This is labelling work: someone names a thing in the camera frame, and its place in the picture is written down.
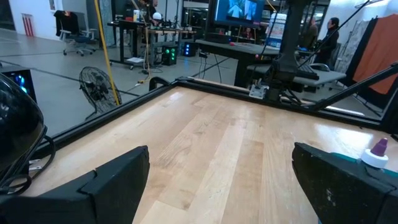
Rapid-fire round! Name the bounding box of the large purple food coloring bottle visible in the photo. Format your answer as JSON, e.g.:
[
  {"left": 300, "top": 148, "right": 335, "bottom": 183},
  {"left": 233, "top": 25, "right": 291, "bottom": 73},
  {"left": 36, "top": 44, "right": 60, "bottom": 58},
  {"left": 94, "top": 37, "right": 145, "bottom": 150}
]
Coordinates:
[{"left": 360, "top": 138, "right": 389, "bottom": 169}]

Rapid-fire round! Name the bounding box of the orange curtain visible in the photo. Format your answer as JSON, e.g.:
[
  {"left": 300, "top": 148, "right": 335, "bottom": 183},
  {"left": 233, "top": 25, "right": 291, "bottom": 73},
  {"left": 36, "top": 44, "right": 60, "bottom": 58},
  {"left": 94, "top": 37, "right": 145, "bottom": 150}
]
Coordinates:
[{"left": 352, "top": 13, "right": 398, "bottom": 95}]

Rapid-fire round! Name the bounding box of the computer with blue lights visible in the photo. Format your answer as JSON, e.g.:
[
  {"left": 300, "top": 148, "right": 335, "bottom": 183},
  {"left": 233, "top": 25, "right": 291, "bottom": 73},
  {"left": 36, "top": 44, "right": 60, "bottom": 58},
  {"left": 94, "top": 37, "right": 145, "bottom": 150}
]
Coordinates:
[{"left": 182, "top": 41, "right": 200, "bottom": 58}]

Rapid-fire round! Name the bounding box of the black lamp cable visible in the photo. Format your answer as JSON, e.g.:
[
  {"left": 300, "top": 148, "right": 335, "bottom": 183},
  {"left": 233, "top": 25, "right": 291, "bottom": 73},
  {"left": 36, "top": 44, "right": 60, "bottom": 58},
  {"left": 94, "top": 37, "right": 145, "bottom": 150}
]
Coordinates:
[{"left": 0, "top": 126, "right": 57, "bottom": 195}]

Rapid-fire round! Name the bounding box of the office chair with dark jacket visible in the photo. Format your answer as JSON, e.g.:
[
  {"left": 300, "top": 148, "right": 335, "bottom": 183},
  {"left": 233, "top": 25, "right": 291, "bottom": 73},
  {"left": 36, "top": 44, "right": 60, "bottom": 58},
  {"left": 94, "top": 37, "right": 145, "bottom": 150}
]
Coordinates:
[{"left": 53, "top": 10, "right": 98, "bottom": 57}]

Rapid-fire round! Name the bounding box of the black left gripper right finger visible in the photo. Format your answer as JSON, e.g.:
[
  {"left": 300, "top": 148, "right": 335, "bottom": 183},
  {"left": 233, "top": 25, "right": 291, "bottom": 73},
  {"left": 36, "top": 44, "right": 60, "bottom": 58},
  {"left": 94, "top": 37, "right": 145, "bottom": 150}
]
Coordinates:
[{"left": 291, "top": 142, "right": 398, "bottom": 224}]

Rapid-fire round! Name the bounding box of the blue white banner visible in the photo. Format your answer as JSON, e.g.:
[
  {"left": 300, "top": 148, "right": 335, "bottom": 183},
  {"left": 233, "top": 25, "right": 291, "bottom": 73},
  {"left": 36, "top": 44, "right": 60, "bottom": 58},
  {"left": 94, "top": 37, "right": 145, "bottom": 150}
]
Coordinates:
[{"left": 266, "top": 12, "right": 287, "bottom": 50}]

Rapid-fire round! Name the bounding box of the silver mounting plate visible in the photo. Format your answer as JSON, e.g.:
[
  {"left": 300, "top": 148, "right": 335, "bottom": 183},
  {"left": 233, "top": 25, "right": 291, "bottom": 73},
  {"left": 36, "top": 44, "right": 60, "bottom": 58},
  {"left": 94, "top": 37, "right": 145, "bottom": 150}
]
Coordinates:
[{"left": 248, "top": 83, "right": 270, "bottom": 100}]

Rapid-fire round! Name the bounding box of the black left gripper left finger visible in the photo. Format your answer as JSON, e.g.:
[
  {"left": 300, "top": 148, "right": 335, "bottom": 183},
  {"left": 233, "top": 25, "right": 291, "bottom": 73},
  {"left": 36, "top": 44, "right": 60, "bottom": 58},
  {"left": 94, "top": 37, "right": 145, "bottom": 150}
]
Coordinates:
[{"left": 0, "top": 145, "right": 150, "bottom": 224}]

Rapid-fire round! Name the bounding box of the black aluminium table frame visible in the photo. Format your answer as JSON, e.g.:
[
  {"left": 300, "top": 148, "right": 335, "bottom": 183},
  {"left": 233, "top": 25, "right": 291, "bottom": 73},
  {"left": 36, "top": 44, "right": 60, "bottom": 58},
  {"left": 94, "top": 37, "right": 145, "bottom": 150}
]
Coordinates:
[{"left": 30, "top": 62, "right": 398, "bottom": 159}]

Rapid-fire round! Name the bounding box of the large display screen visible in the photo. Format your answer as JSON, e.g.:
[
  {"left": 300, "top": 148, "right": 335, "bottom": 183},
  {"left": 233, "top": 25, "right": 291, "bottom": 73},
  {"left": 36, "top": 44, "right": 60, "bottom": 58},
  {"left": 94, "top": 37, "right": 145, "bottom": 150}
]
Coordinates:
[{"left": 213, "top": 0, "right": 267, "bottom": 29}]

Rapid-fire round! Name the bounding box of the dark grey desk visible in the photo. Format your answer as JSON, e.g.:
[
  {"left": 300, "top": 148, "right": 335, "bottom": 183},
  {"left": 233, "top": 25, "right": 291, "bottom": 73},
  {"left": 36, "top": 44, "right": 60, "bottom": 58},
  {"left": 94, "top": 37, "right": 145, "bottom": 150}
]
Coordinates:
[{"left": 195, "top": 39, "right": 282, "bottom": 88}]

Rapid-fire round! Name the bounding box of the black floor fan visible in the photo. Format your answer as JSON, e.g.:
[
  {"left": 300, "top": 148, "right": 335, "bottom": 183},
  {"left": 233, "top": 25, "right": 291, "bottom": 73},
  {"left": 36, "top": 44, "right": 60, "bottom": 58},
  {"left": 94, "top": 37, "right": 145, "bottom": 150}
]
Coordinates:
[{"left": 78, "top": 66, "right": 123, "bottom": 121}]

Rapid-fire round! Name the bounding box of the person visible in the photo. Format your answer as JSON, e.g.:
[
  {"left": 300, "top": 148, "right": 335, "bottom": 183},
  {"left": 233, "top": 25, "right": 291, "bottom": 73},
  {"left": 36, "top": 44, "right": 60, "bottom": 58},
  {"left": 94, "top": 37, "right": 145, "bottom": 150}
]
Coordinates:
[
  {"left": 138, "top": 0, "right": 160, "bottom": 26},
  {"left": 298, "top": 17, "right": 319, "bottom": 50},
  {"left": 313, "top": 17, "right": 341, "bottom": 65}
]

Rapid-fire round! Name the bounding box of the black work desk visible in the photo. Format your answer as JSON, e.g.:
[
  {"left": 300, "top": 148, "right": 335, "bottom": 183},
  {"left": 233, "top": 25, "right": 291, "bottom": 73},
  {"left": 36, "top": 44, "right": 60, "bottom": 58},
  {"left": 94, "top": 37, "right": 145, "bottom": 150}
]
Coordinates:
[{"left": 107, "top": 18, "right": 197, "bottom": 70}]

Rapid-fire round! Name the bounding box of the grey keyboard desk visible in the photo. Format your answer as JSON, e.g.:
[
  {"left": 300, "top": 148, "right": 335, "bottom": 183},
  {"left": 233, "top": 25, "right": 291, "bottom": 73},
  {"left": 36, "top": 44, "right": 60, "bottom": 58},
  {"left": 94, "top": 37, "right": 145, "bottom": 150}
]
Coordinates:
[{"left": 247, "top": 63, "right": 347, "bottom": 94}]

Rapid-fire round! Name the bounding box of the red white striped panel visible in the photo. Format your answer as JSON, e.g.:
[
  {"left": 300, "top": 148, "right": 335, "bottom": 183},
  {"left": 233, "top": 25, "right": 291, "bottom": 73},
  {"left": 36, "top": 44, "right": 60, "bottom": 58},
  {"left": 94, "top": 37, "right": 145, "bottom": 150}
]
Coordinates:
[{"left": 21, "top": 12, "right": 34, "bottom": 37}]

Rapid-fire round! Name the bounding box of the yellow hanging cable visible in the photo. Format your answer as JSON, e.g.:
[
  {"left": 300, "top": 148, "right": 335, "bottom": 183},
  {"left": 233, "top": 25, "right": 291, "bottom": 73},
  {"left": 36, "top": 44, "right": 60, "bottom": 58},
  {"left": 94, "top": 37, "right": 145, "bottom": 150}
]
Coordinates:
[{"left": 94, "top": 0, "right": 121, "bottom": 106}]

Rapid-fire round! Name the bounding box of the computer with green lights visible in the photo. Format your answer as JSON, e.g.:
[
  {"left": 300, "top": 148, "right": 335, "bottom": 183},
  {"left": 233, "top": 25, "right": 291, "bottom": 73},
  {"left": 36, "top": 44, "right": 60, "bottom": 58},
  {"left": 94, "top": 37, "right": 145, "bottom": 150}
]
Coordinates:
[{"left": 160, "top": 44, "right": 179, "bottom": 67}]

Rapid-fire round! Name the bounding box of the black computer tower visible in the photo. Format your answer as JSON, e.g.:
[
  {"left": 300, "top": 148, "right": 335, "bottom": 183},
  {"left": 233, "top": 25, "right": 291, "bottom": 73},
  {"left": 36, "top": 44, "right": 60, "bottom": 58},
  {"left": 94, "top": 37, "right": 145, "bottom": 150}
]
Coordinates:
[{"left": 0, "top": 65, "right": 37, "bottom": 103}]

